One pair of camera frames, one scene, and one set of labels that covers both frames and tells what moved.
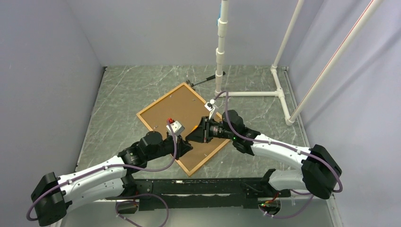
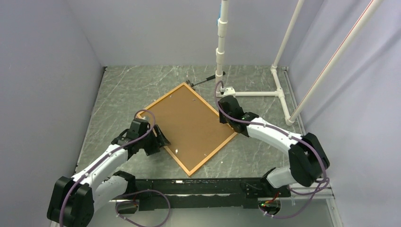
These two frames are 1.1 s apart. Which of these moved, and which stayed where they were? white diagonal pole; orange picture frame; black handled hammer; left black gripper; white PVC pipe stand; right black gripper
Moved: left black gripper; right black gripper
Stayed: white diagonal pole; orange picture frame; white PVC pipe stand; black handled hammer
